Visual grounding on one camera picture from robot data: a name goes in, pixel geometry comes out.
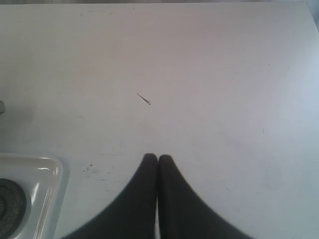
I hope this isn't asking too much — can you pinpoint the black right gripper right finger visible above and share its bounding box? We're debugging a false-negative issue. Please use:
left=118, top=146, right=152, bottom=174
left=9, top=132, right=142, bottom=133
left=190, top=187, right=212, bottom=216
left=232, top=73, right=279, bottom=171
left=158, top=155, right=250, bottom=239

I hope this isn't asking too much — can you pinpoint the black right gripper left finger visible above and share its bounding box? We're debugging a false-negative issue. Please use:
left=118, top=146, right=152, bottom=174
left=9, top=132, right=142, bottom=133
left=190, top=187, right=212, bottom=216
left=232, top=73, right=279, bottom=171
left=66, top=153, right=158, bottom=239

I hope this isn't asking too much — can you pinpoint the black weight plate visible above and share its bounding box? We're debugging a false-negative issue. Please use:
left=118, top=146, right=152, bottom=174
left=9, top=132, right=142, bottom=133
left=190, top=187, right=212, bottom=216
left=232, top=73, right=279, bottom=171
left=0, top=178, right=26, bottom=239

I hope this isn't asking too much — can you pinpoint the chrome threaded dumbbell bar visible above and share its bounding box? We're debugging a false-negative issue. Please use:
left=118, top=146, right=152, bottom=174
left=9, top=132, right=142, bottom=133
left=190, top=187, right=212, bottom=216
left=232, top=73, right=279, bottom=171
left=0, top=101, right=5, bottom=115

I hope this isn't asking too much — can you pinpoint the white plastic tray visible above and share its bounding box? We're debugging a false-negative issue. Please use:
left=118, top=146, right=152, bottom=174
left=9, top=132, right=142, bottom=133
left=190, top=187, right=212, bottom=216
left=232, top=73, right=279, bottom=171
left=0, top=153, right=63, bottom=239

